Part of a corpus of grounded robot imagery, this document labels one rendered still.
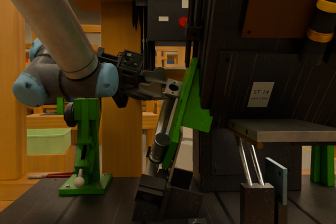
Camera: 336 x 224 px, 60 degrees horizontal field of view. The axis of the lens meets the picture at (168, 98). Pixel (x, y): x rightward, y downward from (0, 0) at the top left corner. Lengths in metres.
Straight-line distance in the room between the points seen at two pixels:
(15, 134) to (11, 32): 0.35
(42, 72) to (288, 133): 0.50
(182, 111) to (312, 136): 0.27
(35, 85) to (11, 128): 0.50
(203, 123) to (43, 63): 0.39
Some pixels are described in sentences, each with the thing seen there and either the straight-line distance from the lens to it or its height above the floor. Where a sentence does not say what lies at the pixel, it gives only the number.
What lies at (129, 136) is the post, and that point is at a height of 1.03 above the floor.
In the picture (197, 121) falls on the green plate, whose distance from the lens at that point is 0.68.
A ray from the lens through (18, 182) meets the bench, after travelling 1.15.
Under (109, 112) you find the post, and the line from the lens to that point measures 1.05.
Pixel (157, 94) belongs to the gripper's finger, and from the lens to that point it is 0.73.
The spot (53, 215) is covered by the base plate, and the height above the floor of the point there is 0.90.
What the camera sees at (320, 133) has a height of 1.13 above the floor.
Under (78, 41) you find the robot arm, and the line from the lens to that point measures 0.55.
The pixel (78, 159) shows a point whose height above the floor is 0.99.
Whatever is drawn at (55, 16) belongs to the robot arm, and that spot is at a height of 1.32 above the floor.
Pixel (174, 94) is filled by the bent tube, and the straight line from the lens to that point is 0.73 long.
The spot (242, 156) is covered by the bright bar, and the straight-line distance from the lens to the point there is 0.66.
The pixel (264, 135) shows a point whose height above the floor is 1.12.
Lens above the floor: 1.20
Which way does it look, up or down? 2 degrees down
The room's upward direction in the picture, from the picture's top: straight up
